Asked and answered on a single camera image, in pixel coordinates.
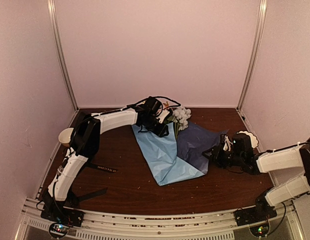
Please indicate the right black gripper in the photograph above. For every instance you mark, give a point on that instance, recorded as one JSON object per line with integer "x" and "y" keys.
{"x": 215, "y": 157}

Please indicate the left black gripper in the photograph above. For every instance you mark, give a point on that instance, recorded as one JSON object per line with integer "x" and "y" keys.
{"x": 161, "y": 132}

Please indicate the light blue flower stem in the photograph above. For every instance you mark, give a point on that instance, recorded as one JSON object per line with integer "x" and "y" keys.
{"x": 180, "y": 119}

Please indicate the blue wrapping paper sheet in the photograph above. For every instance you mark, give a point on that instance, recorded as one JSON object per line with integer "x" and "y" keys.
{"x": 173, "y": 160}

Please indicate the black ribbon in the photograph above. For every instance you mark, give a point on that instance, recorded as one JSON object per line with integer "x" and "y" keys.
{"x": 91, "y": 176}

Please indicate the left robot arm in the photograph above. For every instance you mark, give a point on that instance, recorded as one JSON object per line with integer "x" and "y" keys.
{"x": 149, "y": 114}

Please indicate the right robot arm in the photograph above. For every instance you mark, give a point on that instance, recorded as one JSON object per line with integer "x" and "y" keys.
{"x": 239, "y": 151}

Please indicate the scalloped white dish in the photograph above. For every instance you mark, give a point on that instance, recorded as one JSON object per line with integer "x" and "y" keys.
{"x": 253, "y": 139}

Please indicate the small white bowl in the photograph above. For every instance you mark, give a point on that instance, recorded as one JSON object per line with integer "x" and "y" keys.
{"x": 64, "y": 136}

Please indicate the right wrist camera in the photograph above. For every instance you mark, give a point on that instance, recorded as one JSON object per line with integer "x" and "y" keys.
{"x": 225, "y": 142}

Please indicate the aluminium front rail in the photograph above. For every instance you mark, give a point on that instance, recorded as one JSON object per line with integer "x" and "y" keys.
{"x": 219, "y": 225}

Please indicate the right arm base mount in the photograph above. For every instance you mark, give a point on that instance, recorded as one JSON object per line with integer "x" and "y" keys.
{"x": 258, "y": 217}

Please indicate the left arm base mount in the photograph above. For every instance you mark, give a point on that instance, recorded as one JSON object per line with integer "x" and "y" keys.
{"x": 62, "y": 221}

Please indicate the right aluminium frame post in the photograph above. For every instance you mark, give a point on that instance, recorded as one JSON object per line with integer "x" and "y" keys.
{"x": 259, "y": 30}

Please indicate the aluminium frame post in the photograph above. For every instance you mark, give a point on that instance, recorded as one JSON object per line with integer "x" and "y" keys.
{"x": 60, "y": 53}
{"x": 259, "y": 30}

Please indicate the left aluminium frame post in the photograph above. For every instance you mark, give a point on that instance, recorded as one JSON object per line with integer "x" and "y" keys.
{"x": 60, "y": 53}

